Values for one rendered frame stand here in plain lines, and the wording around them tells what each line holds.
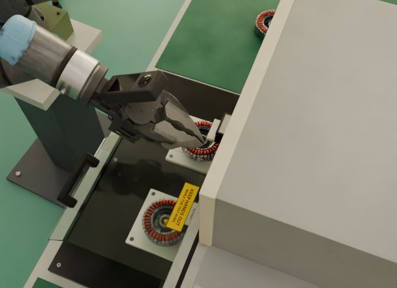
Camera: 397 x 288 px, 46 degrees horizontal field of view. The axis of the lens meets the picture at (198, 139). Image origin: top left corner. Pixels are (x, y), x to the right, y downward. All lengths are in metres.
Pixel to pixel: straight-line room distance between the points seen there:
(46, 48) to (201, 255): 0.41
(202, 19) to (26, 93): 0.60
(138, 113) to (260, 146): 0.22
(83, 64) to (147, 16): 1.90
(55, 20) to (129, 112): 0.80
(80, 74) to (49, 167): 1.44
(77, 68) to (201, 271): 0.38
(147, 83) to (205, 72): 0.73
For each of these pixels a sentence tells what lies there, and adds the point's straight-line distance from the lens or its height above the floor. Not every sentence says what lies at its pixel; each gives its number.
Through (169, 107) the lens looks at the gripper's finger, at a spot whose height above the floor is 1.22.
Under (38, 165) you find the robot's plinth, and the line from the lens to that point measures 2.19.
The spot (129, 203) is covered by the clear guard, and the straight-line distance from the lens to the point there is 0.87.
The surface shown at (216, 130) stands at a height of 0.88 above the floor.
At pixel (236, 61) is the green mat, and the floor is 0.75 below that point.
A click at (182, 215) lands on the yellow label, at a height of 1.07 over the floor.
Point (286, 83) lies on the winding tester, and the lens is 0.70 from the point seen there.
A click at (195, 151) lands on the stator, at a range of 1.19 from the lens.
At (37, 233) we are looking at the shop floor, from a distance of 2.08.
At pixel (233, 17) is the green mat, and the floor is 0.75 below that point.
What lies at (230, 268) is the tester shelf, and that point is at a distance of 0.78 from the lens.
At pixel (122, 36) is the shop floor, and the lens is 2.57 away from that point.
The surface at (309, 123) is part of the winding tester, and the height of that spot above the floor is 1.32.
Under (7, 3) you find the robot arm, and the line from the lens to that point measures 1.36.
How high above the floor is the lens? 1.87
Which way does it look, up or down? 60 degrees down
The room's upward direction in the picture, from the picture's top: straight up
